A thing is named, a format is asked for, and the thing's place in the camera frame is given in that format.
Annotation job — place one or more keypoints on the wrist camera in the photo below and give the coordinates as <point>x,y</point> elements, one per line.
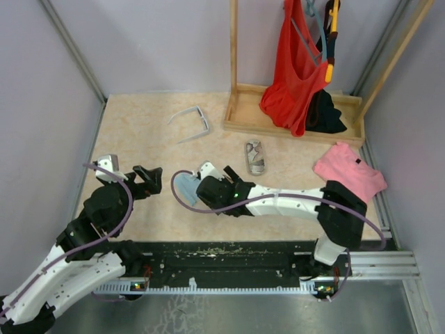
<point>208,169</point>
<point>110,163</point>

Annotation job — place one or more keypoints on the white sunglasses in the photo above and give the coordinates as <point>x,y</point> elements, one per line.
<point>204,121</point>

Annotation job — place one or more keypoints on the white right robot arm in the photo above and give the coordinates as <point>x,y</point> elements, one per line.
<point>334,207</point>

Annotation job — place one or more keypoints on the light blue cloth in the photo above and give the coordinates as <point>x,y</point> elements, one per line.
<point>187,185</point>

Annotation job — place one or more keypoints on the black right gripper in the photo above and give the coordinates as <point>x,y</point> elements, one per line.
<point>231,175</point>

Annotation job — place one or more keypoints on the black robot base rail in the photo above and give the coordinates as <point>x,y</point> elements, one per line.
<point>220,265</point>

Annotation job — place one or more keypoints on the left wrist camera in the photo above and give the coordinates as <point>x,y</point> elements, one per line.
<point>110,163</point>

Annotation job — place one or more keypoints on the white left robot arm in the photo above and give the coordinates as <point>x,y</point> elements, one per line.
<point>82,258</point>

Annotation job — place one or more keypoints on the pink folded shirt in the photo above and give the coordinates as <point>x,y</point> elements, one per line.
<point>342,164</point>

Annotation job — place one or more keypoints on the yellow black hanger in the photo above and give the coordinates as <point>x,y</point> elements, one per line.
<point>330,34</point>

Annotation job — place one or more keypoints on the wooden clothes rack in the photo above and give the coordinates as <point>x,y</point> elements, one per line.
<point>244,114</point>

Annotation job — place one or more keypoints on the red garment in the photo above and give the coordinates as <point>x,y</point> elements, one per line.
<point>299,73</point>

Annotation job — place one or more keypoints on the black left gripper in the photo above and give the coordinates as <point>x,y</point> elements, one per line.
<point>154,185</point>

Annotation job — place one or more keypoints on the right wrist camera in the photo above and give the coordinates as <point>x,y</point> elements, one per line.
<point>208,169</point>

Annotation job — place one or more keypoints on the black garment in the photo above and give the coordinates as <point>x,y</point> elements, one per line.
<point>322,116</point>

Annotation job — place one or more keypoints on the map print glasses case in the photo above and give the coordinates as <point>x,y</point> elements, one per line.
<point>255,160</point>

